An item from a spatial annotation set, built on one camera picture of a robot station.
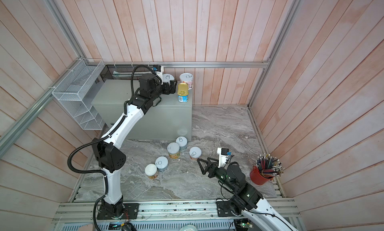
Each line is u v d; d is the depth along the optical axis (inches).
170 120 37.6
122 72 37.7
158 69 26.6
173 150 34.7
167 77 30.7
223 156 26.0
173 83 29.3
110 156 19.8
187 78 31.2
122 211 28.2
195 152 34.7
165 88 28.7
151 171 31.6
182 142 36.8
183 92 28.4
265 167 30.7
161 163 33.1
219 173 25.1
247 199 21.5
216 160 29.1
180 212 29.1
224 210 28.8
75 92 29.9
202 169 26.0
